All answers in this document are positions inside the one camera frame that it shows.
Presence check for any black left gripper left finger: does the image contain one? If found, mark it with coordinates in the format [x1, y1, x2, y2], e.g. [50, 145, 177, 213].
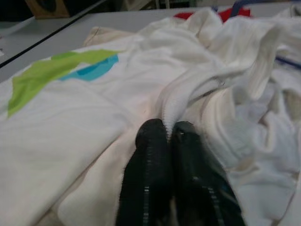
[115, 119, 174, 226]

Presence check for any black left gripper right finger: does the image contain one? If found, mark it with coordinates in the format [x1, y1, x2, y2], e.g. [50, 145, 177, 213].
[171, 121, 246, 226]

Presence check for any white shirt green blue print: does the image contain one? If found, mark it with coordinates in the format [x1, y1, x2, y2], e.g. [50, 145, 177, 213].
[0, 9, 236, 226]

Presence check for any purple plastic hanger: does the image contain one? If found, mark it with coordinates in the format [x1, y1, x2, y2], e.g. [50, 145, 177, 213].
[274, 55, 301, 69]

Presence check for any white crumpled garment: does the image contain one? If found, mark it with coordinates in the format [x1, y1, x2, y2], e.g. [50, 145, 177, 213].
[199, 82, 301, 226]

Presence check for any cream ribbed garment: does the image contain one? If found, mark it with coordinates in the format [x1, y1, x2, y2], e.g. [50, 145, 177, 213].
[192, 7, 301, 102]

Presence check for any red garment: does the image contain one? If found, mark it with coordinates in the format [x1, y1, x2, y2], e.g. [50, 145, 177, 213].
[173, 6, 252, 24]

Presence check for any brown wooden box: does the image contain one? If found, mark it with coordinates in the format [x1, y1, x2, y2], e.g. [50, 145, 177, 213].
[24, 0, 71, 19]

